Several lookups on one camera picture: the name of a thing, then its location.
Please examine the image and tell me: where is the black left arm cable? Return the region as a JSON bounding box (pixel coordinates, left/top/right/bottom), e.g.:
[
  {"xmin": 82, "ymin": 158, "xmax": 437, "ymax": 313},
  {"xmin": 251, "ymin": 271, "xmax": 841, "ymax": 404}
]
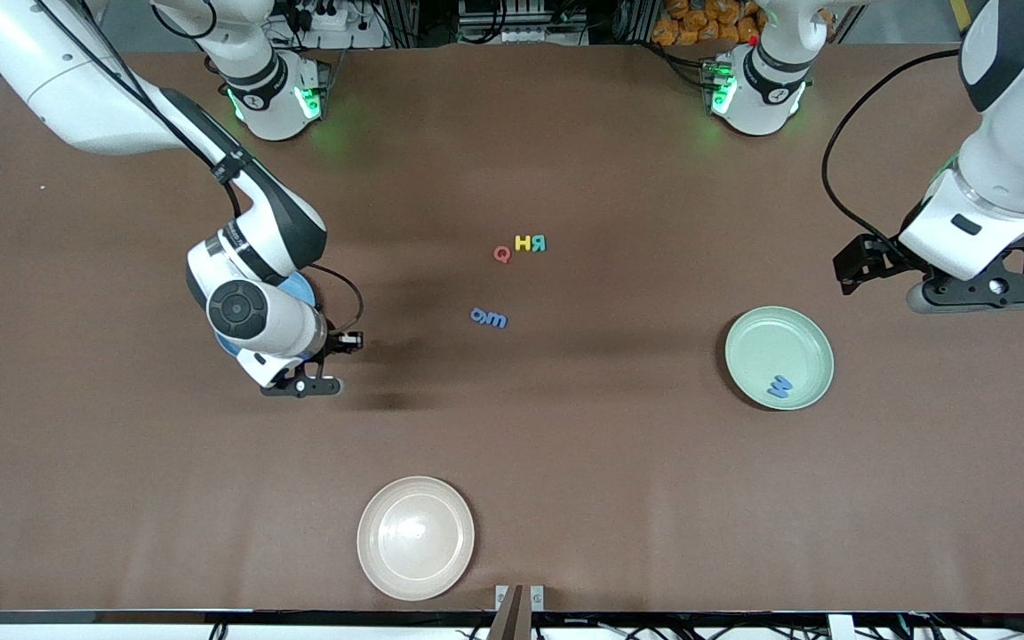
[{"xmin": 821, "ymin": 49, "xmax": 962, "ymax": 237}]

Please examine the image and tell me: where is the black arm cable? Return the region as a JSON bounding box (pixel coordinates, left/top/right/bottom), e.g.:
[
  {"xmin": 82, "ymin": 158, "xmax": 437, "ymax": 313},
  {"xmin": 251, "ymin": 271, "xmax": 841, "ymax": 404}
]
[
  {"xmin": 821, "ymin": 49, "xmax": 962, "ymax": 237},
  {"xmin": 310, "ymin": 262, "xmax": 364, "ymax": 335}
]

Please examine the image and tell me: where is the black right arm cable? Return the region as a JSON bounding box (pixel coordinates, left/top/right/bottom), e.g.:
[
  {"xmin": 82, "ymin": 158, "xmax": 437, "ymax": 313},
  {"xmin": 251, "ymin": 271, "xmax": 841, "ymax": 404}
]
[{"xmin": 310, "ymin": 262, "xmax": 364, "ymax": 335}]

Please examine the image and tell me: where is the white power strip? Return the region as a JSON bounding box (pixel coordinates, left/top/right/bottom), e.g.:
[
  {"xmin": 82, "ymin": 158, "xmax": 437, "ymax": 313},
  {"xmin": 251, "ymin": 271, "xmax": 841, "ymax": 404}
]
[{"xmin": 294, "ymin": 0, "xmax": 388, "ymax": 50}]

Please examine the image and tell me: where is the beige round plate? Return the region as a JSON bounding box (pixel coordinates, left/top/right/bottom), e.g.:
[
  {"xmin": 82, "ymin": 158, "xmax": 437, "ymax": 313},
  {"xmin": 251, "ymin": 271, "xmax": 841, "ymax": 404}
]
[{"xmin": 356, "ymin": 476, "xmax": 476, "ymax": 602}]

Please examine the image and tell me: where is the pale green round plate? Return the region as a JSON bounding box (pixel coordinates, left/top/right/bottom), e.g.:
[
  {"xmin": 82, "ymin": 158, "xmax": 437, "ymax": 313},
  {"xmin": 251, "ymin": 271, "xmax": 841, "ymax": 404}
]
[{"xmin": 724, "ymin": 306, "xmax": 835, "ymax": 412}]

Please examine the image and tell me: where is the dark slanted mounting post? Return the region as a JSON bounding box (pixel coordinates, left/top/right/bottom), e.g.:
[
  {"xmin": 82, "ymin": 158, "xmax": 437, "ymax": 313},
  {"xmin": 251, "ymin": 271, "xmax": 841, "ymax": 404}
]
[{"xmin": 487, "ymin": 584, "xmax": 533, "ymax": 640}]

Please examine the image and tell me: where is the blue round plate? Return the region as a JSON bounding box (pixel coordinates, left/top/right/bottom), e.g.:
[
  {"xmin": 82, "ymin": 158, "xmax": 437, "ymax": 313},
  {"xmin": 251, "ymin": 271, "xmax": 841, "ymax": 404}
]
[{"xmin": 212, "ymin": 269, "xmax": 317, "ymax": 361}]

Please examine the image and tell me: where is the pile of orange packets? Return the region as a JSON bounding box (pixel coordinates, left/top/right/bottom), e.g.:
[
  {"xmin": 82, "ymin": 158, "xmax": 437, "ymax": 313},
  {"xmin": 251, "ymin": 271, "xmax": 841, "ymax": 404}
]
[{"xmin": 652, "ymin": 0, "xmax": 766, "ymax": 47}]

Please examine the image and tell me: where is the background equipment rack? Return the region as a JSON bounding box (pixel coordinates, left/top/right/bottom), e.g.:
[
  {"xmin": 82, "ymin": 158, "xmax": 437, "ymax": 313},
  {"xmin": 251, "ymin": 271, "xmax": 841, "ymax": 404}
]
[{"xmin": 454, "ymin": 0, "xmax": 620, "ymax": 47}]

